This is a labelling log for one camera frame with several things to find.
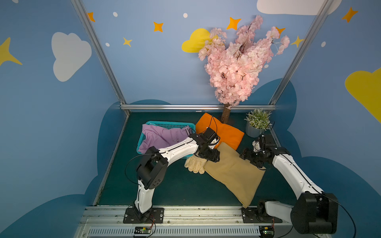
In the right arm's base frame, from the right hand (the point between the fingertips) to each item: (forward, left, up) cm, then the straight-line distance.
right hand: (247, 156), depth 86 cm
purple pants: (+11, +54, 0) cm, 55 cm away
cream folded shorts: (-3, +30, -9) cm, 32 cm away
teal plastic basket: (-14, +33, +23) cm, 43 cm away
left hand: (-1, +19, 0) cm, 19 cm away
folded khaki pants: (-9, +4, -8) cm, 13 cm away
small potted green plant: (+22, -9, +7) cm, 25 cm away
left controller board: (-39, +55, -10) cm, 68 cm away
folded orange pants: (+23, +8, -9) cm, 26 cm away
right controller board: (-35, -7, -13) cm, 38 cm away
